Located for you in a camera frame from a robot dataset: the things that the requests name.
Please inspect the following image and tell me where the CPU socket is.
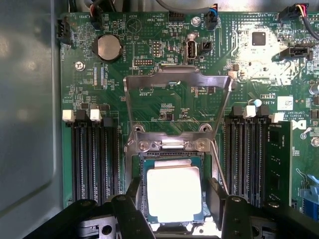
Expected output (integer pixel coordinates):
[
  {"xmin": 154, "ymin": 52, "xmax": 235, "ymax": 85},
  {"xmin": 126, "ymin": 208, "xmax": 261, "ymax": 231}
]
[{"xmin": 124, "ymin": 122, "xmax": 218, "ymax": 235}]

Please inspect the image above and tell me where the metal locking lever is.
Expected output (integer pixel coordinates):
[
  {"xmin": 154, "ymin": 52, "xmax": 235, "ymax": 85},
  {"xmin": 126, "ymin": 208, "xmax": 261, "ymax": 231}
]
[{"xmin": 210, "ymin": 138, "xmax": 230, "ymax": 196}]

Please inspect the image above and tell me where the RAM slot with black clip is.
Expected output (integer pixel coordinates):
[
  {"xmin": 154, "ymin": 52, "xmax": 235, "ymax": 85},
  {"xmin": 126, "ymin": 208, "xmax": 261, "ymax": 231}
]
[
  {"xmin": 101, "ymin": 116, "xmax": 120, "ymax": 200},
  {"xmin": 75, "ymin": 109, "xmax": 93, "ymax": 203},
  {"xmin": 248, "ymin": 107, "xmax": 269, "ymax": 206},
  {"xmin": 223, "ymin": 106, "xmax": 244, "ymax": 196}
]

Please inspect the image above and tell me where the green RAM stick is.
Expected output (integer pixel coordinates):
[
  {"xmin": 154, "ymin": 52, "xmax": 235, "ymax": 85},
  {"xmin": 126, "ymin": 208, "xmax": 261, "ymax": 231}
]
[{"xmin": 265, "ymin": 122, "xmax": 293, "ymax": 208}]

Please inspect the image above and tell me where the blue plastic connector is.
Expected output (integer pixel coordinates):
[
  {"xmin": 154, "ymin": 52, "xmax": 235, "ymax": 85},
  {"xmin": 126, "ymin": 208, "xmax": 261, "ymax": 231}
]
[{"xmin": 300, "ymin": 173, "xmax": 319, "ymax": 239}]

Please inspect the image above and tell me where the metal socket cover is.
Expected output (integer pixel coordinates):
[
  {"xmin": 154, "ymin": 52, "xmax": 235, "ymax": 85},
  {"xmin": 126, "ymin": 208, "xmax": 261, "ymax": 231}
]
[{"xmin": 123, "ymin": 63, "xmax": 234, "ymax": 152}]

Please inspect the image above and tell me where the green motherboard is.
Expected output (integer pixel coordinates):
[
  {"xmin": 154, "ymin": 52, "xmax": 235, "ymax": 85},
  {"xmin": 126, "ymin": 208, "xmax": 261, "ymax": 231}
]
[{"xmin": 59, "ymin": 11, "xmax": 319, "ymax": 239}]

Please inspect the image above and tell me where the grey metal PC case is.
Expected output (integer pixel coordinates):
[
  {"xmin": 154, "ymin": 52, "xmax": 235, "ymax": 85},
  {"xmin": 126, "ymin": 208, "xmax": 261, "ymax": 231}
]
[{"xmin": 0, "ymin": 0, "xmax": 319, "ymax": 239}]

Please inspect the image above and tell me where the round coin battery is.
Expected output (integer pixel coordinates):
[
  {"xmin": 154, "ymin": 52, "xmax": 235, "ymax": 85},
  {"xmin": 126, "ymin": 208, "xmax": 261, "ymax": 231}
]
[{"xmin": 96, "ymin": 34, "xmax": 123, "ymax": 62}]

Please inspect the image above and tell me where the metal USB port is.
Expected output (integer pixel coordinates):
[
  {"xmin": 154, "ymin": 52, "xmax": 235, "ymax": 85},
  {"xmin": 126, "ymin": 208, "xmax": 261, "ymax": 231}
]
[{"xmin": 185, "ymin": 39, "xmax": 198, "ymax": 61}]

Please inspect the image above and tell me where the black board connector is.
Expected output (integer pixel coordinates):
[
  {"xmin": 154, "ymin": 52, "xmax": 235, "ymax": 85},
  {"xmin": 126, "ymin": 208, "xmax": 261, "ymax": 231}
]
[{"xmin": 279, "ymin": 45, "xmax": 314, "ymax": 61}]

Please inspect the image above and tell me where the square black chip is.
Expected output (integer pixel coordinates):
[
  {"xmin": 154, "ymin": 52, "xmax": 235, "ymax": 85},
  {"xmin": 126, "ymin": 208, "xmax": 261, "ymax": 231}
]
[{"xmin": 251, "ymin": 31, "xmax": 268, "ymax": 47}]

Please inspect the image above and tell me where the black fan header connector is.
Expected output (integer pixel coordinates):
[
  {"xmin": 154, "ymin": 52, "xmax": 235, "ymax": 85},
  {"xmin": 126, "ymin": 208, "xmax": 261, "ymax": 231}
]
[{"xmin": 56, "ymin": 17, "xmax": 71, "ymax": 38}]

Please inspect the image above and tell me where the black pin header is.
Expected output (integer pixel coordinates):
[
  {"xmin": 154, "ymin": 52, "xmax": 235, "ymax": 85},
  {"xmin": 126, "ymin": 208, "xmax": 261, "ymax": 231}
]
[{"xmin": 168, "ymin": 10, "xmax": 185, "ymax": 22}]

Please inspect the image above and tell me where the black cable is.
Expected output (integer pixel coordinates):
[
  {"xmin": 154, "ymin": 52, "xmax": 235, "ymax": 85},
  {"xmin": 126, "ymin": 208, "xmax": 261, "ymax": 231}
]
[{"xmin": 302, "ymin": 13, "xmax": 319, "ymax": 43}]

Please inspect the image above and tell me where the black plug with coloured wires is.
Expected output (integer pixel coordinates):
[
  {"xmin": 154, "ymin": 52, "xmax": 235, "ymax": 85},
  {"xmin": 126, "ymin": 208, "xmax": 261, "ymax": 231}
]
[
  {"xmin": 278, "ymin": 2, "xmax": 311, "ymax": 22},
  {"xmin": 205, "ymin": 3, "xmax": 220, "ymax": 31}
]

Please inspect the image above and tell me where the grey cable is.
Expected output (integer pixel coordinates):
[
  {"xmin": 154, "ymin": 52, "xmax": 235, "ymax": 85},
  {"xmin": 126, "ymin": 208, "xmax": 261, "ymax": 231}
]
[{"xmin": 155, "ymin": 0, "xmax": 218, "ymax": 16}]

